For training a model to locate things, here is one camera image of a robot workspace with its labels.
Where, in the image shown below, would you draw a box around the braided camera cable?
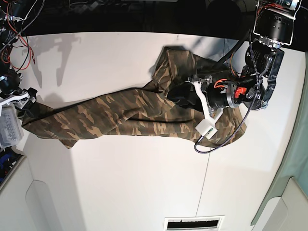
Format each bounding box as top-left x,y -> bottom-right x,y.
193,28 -> 260,154

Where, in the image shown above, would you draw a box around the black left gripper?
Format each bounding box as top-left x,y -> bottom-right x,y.
167,75 -> 248,122

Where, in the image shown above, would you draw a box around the white slotted vent plate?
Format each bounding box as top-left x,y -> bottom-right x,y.
164,215 -> 225,231

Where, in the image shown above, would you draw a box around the clear plastic parts box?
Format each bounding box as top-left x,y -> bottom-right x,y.
0,105 -> 24,149

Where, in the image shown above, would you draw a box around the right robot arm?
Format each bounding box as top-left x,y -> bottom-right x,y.
0,0 -> 45,118

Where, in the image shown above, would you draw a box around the blue items in bin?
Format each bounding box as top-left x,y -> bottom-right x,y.
0,147 -> 22,183

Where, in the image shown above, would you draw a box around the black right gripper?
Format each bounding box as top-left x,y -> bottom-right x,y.
0,72 -> 48,120

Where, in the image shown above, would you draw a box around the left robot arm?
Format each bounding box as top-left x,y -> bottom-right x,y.
167,0 -> 301,117

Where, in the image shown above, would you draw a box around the camouflage t-shirt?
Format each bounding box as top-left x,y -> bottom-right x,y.
21,46 -> 247,150

